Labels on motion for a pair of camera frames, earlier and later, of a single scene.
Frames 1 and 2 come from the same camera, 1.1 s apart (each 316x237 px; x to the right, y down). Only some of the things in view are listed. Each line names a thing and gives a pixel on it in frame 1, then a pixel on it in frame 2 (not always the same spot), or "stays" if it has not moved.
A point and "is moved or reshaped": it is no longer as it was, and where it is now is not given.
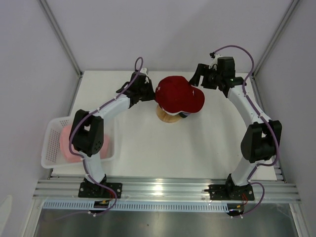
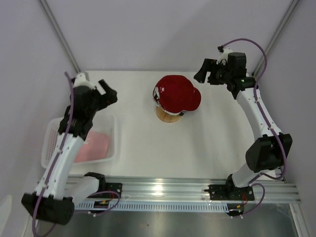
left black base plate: x=93 y=190 stays
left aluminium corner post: x=52 y=17 stays
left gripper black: x=151 y=95 -> x=109 y=98
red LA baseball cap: x=174 y=94 stays
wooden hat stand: x=165 y=117 stays
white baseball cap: x=174 y=113 is moved or reshaped
